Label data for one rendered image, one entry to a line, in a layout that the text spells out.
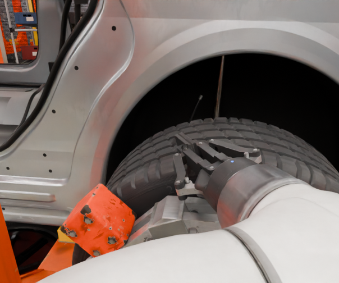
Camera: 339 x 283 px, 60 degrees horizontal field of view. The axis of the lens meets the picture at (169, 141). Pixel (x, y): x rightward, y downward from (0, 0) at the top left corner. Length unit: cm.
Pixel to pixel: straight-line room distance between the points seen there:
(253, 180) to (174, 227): 19
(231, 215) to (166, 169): 24
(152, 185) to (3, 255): 28
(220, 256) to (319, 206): 8
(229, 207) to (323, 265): 12
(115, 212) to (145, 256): 33
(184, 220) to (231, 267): 27
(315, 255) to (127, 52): 68
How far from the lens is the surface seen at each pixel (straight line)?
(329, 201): 24
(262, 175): 29
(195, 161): 42
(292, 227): 21
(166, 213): 45
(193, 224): 44
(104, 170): 89
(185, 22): 73
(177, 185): 37
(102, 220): 48
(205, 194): 35
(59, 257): 107
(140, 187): 52
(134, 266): 17
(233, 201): 29
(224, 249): 18
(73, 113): 88
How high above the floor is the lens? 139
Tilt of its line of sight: 23 degrees down
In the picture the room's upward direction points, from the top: straight up
